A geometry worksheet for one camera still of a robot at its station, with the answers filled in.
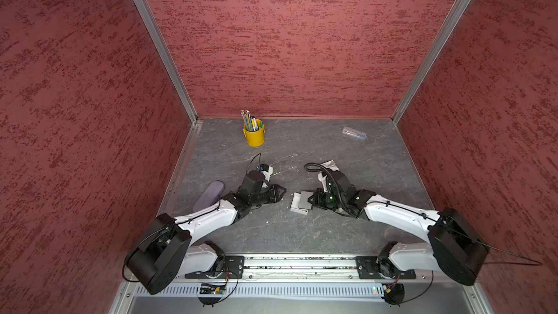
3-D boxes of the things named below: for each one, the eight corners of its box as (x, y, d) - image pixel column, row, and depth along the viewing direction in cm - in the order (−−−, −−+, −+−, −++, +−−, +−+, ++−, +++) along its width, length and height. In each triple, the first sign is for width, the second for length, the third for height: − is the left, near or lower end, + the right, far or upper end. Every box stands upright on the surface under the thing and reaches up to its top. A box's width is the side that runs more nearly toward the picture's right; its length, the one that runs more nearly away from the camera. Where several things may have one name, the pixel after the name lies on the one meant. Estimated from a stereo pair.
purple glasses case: (193, 210, 89) (190, 207, 86) (214, 181, 98) (212, 177, 95) (207, 216, 87) (204, 213, 85) (227, 186, 96) (225, 182, 93)
